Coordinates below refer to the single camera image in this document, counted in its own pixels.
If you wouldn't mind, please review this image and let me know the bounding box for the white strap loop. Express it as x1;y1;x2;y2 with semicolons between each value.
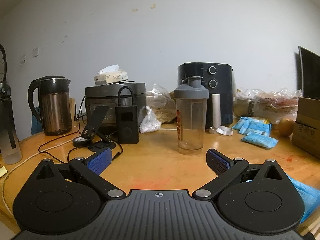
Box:
209;126;234;136

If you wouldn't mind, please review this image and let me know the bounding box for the black charging cable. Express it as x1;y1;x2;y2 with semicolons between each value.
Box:
67;144;124;164

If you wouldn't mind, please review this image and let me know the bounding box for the clear bag of dried food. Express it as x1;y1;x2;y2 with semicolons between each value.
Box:
146;83;178;124

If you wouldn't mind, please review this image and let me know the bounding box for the round orange fruit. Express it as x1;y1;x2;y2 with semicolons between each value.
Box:
279;118;295;137

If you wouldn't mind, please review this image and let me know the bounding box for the black folding phone stand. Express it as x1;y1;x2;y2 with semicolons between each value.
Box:
78;106;117;153

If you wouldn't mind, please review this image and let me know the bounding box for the cardboard box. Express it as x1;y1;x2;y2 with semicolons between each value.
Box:
292;97;320;159

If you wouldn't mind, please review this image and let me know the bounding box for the clear bag of flatbreads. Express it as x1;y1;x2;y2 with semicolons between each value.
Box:
252;87;304;124

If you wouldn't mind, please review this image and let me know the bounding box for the white cable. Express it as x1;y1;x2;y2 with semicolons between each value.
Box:
0;140;75;213

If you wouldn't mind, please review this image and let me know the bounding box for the brown steel electric kettle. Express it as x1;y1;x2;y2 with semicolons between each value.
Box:
27;76;73;136

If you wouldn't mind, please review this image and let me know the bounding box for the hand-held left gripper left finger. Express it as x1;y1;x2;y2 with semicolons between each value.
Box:
31;148;127;201

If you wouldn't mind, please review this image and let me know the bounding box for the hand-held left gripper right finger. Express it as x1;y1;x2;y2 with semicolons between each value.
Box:
192;149;290;200

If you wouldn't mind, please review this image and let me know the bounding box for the small white plastic bag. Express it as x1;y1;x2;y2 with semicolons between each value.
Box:
139;106;162;134

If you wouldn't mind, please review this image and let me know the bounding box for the white tissue pack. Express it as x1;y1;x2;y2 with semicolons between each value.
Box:
94;64;129;86

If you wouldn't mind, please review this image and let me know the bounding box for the plastic-wrapped brown container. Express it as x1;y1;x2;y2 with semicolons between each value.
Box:
234;89;255;119

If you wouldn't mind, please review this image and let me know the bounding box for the blue microfibre cloth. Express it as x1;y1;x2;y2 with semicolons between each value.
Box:
287;176;320;224

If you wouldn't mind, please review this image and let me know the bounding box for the wooden board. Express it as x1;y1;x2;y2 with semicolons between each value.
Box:
69;97;77;122

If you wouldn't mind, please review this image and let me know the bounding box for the black portable air pump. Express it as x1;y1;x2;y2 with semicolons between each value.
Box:
114;86;139;144

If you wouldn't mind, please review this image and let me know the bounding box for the black power cord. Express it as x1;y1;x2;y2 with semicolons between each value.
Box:
75;96;87;120

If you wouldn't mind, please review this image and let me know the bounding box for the black tape roll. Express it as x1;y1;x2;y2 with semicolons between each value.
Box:
72;137;92;147

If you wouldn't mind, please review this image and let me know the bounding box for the black flat monitor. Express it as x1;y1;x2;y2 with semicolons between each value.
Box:
298;46;320;99

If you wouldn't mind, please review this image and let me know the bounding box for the black air fryer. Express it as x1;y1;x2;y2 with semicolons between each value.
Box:
178;63;235;128

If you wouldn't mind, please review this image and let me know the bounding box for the thin black cable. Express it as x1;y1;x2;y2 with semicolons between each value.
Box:
38;129;80;162

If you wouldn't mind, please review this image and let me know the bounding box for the clear shaker bottle grey lid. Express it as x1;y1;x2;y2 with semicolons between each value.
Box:
174;76;209;155

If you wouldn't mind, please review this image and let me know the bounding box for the dark blue chair back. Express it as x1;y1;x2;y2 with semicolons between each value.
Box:
31;106;43;135

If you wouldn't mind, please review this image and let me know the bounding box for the grey rice cooker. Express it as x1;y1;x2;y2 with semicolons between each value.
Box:
84;82;147;133

